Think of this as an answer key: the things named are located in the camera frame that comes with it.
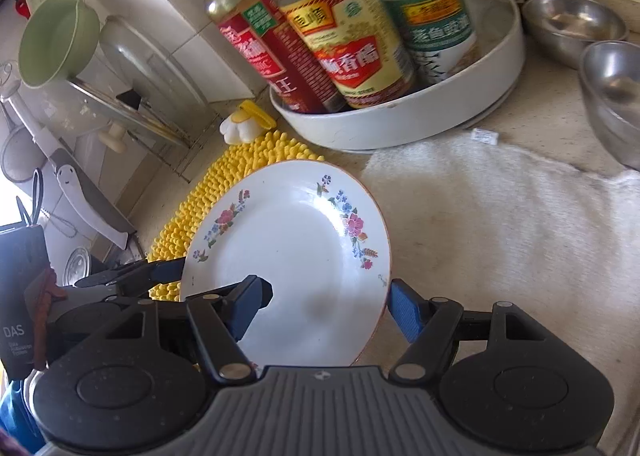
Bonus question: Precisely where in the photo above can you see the green bowl with handle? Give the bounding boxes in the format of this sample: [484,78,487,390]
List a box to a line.
[19,0,102,89]

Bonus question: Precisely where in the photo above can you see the blue cloth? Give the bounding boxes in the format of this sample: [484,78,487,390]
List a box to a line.
[0,376,43,454]

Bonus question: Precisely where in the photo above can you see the red cap sauce bottle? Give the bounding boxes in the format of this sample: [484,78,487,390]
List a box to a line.
[160,0,343,114]

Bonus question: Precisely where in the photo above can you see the large steel bowl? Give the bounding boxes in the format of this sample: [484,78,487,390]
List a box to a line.
[579,40,640,172]

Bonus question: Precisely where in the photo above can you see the white fluffy towel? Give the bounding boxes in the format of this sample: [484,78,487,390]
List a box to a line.
[361,138,640,437]

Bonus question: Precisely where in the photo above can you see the yellow chenille mat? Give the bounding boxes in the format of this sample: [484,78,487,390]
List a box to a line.
[145,130,326,304]

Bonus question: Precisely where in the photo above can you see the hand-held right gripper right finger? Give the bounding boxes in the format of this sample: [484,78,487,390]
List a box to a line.
[389,278,546,384]

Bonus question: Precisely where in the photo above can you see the glass pot lid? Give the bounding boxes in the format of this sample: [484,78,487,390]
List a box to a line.
[99,16,208,137]

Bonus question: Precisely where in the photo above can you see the white handled cleaver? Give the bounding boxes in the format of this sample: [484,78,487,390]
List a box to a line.
[15,101,138,242]

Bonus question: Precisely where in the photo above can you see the black scissors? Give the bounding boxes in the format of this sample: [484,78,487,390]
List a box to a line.
[17,168,46,227]

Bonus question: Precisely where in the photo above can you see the floral white plate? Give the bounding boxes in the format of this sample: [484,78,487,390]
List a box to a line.
[179,161,392,368]

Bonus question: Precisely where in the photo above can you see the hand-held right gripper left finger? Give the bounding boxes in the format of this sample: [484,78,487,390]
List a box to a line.
[105,275,275,384]

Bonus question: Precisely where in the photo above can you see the mesh strainer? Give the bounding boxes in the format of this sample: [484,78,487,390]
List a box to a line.
[0,126,33,183]

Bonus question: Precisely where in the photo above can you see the white ceramic knife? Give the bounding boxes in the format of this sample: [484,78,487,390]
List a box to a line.
[55,163,128,249]

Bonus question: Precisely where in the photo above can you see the small steel bowl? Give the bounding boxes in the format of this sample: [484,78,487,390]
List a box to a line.
[521,0,630,71]

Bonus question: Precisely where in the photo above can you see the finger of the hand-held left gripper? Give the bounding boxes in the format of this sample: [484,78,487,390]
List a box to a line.
[75,258,187,289]

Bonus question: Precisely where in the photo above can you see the yellow red label vinegar bottle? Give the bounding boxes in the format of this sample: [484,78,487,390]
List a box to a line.
[250,0,417,109]

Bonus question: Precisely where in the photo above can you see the yellow white duck sponge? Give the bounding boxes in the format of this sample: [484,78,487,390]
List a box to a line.
[221,100,277,144]

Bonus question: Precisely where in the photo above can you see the green label sauce bottle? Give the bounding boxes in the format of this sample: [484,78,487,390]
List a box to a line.
[370,0,478,87]

